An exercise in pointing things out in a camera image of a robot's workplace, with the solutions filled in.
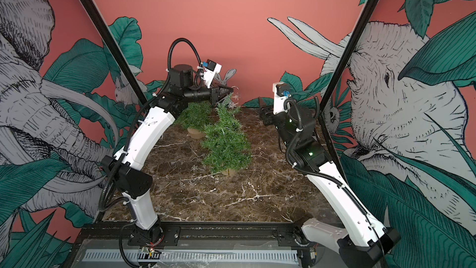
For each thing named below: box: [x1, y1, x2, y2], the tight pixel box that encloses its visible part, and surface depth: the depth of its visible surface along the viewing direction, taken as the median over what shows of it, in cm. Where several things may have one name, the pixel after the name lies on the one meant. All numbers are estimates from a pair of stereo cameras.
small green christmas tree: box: [201, 93, 252, 174], surface depth 73 cm
